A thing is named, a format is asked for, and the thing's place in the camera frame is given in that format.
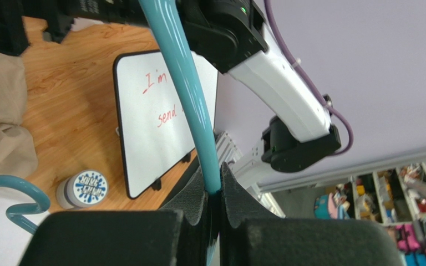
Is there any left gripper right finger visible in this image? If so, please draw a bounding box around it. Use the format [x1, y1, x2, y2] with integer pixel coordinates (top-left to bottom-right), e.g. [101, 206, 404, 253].
[220, 163, 403, 265]

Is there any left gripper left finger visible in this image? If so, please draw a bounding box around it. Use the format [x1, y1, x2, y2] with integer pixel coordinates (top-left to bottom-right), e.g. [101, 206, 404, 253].
[20, 170, 210, 265]

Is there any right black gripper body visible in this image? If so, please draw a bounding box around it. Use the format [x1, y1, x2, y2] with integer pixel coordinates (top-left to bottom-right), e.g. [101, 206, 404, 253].
[0, 0, 148, 56]

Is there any beige t shirt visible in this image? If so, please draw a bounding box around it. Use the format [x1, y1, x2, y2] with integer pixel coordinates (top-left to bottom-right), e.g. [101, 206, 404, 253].
[0, 53, 38, 178]

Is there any light blue hanger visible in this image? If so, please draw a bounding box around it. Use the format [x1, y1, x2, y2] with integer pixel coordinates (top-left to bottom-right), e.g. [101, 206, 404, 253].
[0, 1, 221, 265]

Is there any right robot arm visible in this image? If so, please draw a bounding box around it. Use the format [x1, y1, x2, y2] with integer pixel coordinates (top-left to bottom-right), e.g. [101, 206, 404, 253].
[0, 1, 341, 173]

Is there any small round tin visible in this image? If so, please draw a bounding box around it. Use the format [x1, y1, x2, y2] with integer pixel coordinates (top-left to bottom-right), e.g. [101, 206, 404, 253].
[56, 170, 109, 209]

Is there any white whiteboard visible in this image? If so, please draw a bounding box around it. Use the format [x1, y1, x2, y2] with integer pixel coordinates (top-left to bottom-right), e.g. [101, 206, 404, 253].
[112, 50, 219, 200]

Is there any cluttered storage shelf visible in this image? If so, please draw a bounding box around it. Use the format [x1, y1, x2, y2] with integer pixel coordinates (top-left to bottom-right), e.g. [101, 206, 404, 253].
[313, 162, 426, 265]

